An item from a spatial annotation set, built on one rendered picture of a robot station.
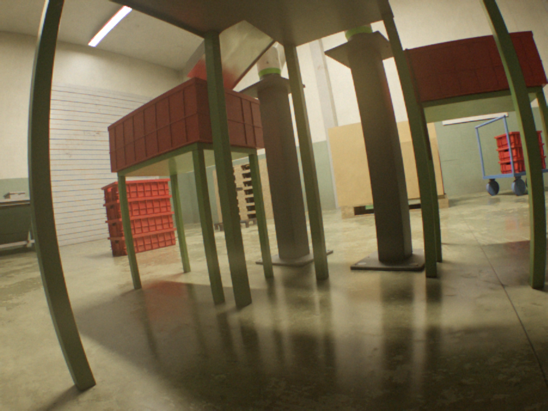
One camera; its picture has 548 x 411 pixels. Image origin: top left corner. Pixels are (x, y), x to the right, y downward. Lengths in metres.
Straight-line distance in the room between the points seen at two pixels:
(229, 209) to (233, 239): 0.09
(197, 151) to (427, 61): 0.92
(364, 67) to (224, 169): 0.73
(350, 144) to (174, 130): 2.55
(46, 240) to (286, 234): 1.16
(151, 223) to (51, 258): 2.34
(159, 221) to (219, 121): 2.10
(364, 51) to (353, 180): 2.20
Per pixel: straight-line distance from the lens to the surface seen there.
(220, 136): 0.92
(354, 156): 3.34
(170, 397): 0.57
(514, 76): 0.89
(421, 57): 1.25
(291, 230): 1.46
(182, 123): 1.03
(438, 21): 6.02
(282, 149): 1.47
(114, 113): 6.89
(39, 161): 0.61
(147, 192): 2.89
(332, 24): 1.16
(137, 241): 2.82
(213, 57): 1.02
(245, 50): 1.22
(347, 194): 3.35
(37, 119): 0.63
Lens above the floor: 0.32
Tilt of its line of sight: 1 degrees down
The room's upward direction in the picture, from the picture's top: 8 degrees counter-clockwise
